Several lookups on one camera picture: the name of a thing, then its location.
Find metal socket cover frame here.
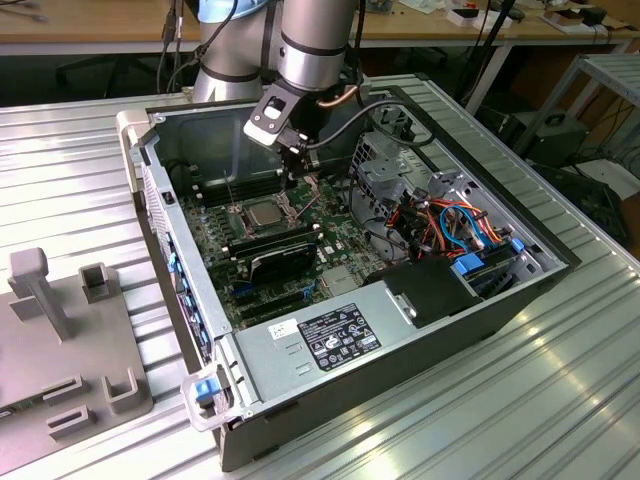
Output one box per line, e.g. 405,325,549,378
277,189,307,222

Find silver CPU plate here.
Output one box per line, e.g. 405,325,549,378
243,202,285,230

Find black RAM slot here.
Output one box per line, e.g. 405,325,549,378
192,168,286,195
224,223,321,251
197,177,289,207
229,232,322,261

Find black expansion slot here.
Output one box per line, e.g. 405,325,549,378
237,287,309,312
244,299,312,325

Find silver drive cage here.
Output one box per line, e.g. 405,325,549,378
349,94,417,202

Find green motherboard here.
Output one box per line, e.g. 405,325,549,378
177,169,369,331

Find black graphics card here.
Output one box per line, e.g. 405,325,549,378
247,242,319,287

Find silver chipset heatsink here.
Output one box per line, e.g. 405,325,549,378
322,267,362,296

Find white box on desk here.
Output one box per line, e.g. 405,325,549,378
446,5,526,30

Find black plastic shroud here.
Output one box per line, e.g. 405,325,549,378
364,257,484,330

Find hard disk in blue carrier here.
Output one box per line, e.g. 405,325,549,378
449,239,527,301

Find wooden desk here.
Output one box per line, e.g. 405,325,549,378
0,0,640,57

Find silver power supply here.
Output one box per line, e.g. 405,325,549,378
232,279,419,407

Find brown cardboard box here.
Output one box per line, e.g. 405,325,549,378
542,4,632,36

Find grey open PC case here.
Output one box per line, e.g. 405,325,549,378
115,84,584,474

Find clear case latch blue tab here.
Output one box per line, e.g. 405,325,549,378
179,364,237,434

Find metal slat side table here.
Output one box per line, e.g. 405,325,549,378
514,52,640,156

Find grey parts rack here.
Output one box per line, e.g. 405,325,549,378
0,247,154,476

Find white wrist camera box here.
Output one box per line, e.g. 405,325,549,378
242,82,302,149

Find orange power wires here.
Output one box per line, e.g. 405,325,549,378
392,197,509,252

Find blue data wire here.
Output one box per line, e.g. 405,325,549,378
438,203,502,250

